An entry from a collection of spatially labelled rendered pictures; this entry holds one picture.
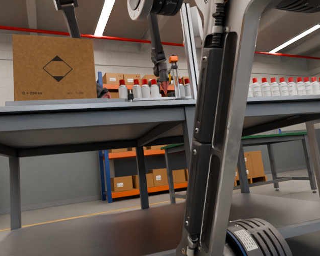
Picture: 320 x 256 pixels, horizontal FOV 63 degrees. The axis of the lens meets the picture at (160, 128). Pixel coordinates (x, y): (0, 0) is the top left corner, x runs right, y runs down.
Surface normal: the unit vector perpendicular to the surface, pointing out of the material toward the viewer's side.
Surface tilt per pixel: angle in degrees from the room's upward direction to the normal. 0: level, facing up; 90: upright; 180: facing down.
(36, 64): 90
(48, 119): 90
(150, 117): 90
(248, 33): 115
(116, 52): 90
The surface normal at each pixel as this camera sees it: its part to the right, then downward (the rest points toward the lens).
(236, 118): 0.40, 0.26
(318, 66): -0.91, 0.04
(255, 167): 0.37, -0.18
